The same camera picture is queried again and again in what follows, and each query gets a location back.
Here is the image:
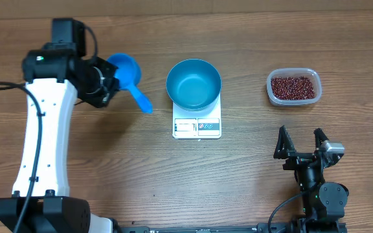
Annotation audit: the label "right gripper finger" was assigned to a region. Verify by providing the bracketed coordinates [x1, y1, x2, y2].
[313, 128, 329, 151]
[273, 126, 295, 159]

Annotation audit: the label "blue plastic measuring scoop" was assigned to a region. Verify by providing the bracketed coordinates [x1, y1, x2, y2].
[107, 53, 153, 114]

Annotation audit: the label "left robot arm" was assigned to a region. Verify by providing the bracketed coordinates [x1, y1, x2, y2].
[0, 18, 120, 232]

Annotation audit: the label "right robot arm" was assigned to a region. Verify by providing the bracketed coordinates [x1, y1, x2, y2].
[267, 126, 349, 232]

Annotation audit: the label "white digital kitchen scale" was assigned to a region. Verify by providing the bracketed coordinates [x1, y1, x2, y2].
[172, 94, 222, 140]

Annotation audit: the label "teal round bowl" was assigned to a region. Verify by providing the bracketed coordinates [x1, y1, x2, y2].
[166, 58, 222, 111]

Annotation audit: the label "red beans in container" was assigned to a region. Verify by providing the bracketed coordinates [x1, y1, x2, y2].
[271, 76, 315, 100]

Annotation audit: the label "clear plastic food container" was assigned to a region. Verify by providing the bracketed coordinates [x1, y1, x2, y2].
[266, 68, 322, 107]

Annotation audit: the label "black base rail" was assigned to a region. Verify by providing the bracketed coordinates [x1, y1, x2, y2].
[118, 221, 348, 233]

